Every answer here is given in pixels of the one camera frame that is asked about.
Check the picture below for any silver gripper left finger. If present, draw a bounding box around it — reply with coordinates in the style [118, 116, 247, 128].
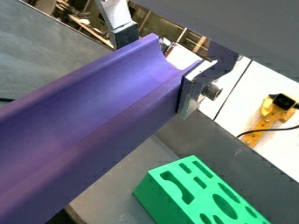
[95, 0, 139, 49]

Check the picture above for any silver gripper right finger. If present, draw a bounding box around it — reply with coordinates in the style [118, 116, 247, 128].
[177, 41, 239, 119]

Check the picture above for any purple arch block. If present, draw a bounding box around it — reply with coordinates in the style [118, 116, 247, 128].
[0, 32, 203, 224]

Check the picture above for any green foam shape board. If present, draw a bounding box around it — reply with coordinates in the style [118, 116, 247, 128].
[134, 156, 271, 224]

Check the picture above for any yellow bracket with black plug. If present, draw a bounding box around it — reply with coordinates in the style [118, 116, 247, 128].
[238, 93, 299, 148]

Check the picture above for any black cable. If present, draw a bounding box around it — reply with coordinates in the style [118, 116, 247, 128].
[237, 124, 299, 138]

